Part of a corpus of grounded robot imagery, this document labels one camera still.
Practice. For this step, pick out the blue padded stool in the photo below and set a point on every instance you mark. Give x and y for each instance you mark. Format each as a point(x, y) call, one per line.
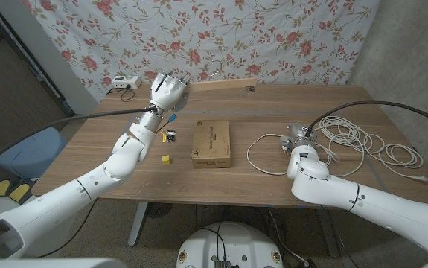
point(31, 152)

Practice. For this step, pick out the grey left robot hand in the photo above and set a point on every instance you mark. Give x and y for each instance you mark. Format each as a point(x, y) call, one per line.
point(169, 91)

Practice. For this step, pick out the floral print backdrop cloth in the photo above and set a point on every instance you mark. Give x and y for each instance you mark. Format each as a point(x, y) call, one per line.
point(236, 37)

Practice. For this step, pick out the white power strip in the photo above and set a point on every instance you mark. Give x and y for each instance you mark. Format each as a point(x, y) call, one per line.
point(126, 82)

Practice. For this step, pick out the small yellow block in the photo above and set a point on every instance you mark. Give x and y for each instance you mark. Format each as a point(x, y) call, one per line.
point(166, 160)

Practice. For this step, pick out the grey table leg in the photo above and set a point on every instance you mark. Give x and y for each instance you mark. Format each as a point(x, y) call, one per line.
point(329, 234)

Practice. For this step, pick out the yellow black foot pedal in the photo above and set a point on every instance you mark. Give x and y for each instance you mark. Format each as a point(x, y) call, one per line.
point(0, 188)
point(20, 191)

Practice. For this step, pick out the long wooden clip hanger board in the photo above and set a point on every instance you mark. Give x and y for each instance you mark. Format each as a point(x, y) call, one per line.
point(225, 85)

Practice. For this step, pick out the white robot torso base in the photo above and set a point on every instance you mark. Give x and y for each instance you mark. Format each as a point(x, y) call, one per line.
point(230, 242)

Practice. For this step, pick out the black round floor fan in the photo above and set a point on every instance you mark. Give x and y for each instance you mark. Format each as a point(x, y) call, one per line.
point(159, 210)

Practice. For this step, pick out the brown cardboard package box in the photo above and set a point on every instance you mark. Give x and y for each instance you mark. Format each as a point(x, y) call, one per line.
point(211, 156)

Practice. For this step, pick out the white table leg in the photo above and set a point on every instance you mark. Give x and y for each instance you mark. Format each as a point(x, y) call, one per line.
point(138, 223)

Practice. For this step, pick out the black floor adapter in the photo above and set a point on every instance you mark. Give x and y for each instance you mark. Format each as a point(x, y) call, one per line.
point(308, 263)

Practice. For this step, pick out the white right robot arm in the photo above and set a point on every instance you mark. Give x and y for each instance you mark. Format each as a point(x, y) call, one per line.
point(329, 186)

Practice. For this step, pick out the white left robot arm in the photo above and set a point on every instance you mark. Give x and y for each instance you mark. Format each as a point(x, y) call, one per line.
point(124, 160)

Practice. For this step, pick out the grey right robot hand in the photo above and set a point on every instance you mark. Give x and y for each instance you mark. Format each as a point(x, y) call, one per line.
point(299, 136)

